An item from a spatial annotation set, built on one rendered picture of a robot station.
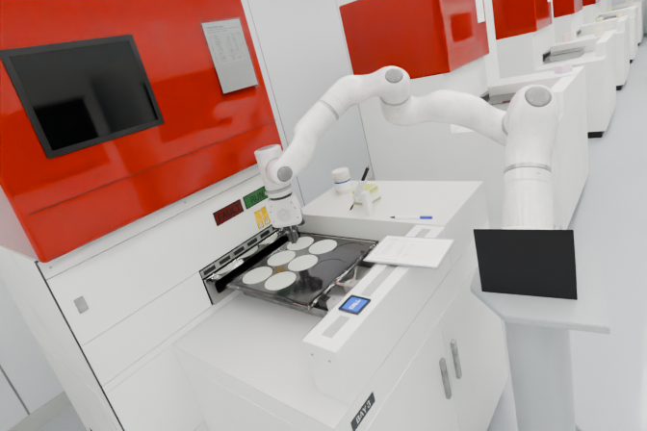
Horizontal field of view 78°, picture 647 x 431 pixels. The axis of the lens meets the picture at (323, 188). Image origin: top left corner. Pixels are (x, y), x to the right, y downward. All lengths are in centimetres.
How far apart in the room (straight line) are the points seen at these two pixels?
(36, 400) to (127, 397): 161
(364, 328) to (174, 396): 71
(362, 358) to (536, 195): 60
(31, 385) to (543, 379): 250
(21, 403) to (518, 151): 269
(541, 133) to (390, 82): 43
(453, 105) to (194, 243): 89
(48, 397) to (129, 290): 176
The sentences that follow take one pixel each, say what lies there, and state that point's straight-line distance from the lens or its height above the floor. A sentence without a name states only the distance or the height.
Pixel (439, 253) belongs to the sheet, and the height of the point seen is 97.
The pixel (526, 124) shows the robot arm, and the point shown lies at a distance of 121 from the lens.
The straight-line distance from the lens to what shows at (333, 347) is 87.
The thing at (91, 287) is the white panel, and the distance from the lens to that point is 121.
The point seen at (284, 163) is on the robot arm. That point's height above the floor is 125.
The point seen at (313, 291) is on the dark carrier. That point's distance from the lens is 117.
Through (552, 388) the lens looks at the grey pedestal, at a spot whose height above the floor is 53.
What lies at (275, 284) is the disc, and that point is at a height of 90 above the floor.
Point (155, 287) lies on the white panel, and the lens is 129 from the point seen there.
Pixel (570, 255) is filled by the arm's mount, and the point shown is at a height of 94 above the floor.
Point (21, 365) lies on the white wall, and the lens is 284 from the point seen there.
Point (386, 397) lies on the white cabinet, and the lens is 107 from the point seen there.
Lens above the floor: 150
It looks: 18 degrees down
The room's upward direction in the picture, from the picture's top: 15 degrees counter-clockwise
